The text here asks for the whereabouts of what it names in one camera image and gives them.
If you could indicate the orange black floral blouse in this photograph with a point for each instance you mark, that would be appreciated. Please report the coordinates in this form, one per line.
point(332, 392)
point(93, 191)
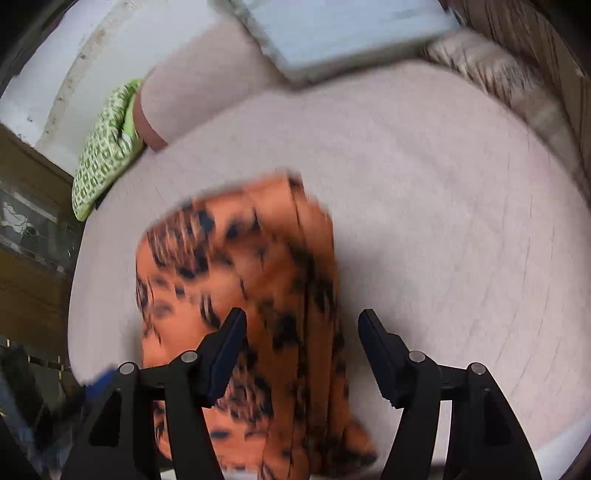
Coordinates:
point(265, 247)

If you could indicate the dark wooden glass cabinet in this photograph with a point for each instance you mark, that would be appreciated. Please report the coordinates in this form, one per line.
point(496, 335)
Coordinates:
point(40, 404)

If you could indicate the light blue grey pillow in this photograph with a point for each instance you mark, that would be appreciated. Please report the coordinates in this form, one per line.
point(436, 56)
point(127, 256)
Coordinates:
point(310, 41)

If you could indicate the pink brown bolster cushion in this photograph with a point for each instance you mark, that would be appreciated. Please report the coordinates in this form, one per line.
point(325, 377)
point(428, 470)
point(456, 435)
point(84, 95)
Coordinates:
point(213, 72)

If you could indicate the green white patterned pillow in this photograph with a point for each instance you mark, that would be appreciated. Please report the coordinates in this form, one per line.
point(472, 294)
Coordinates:
point(111, 146)

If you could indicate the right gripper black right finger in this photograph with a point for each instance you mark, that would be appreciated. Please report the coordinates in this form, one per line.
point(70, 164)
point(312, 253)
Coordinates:
point(486, 440)

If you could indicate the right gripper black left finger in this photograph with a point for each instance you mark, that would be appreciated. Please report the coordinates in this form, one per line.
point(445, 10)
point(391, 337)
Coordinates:
point(117, 440)

